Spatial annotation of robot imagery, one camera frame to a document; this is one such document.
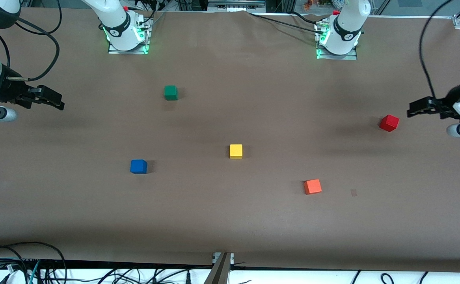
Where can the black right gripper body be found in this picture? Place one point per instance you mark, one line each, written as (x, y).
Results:
(10, 91)

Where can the red wooden cube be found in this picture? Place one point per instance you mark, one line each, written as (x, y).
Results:
(389, 123)

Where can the blue wooden cube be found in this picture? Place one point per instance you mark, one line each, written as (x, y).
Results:
(138, 167)

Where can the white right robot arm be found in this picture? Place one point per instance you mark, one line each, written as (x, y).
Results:
(119, 35)

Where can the green wooden cube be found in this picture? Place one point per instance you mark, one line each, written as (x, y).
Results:
(170, 92)

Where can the orange wooden cube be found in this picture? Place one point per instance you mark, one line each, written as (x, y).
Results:
(312, 186)

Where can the yellow wooden cube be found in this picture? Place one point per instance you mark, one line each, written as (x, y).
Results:
(236, 151)

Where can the brown paper table cover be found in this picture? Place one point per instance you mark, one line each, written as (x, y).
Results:
(230, 225)

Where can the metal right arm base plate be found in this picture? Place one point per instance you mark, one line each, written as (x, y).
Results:
(113, 51)

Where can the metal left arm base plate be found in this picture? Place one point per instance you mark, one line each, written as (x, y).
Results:
(352, 57)

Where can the grey metal rail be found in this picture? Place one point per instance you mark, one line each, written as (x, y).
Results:
(235, 4)

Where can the aluminium camera mount beam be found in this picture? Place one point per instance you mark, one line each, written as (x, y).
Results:
(218, 272)

